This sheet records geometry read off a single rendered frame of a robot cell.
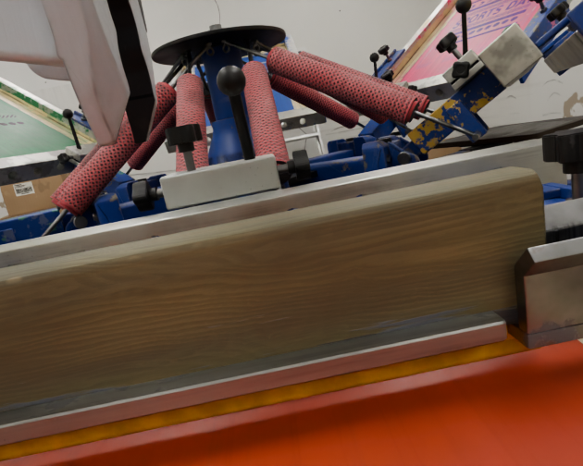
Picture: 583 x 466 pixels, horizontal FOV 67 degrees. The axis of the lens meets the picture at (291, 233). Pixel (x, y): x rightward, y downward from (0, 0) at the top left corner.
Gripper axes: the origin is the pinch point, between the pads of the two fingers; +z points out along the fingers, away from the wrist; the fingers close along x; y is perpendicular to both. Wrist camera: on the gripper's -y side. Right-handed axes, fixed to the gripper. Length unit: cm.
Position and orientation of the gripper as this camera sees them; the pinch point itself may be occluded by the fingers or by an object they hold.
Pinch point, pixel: (136, 111)
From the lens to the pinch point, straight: 21.4
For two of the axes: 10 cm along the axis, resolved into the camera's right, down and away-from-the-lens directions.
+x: 0.7, 2.2, -9.7
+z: 1.8, 9.6, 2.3
